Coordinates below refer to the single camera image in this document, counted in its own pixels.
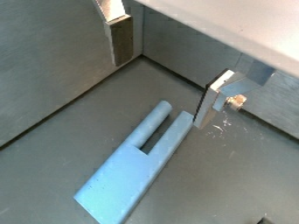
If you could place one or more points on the light blue square-circle object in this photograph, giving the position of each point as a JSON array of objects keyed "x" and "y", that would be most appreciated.
[{"x": 118, "y": 185}]

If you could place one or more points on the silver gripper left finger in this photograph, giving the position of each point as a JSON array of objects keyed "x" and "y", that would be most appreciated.
[{"x": 119, "y": 29}]

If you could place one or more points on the black fixture stand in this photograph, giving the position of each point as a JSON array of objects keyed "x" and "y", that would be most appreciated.
[{"x": 265, "y": 220}]

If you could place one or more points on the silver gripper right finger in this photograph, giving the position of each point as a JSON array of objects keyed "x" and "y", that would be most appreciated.
[{"x": 225, "y": 91}]

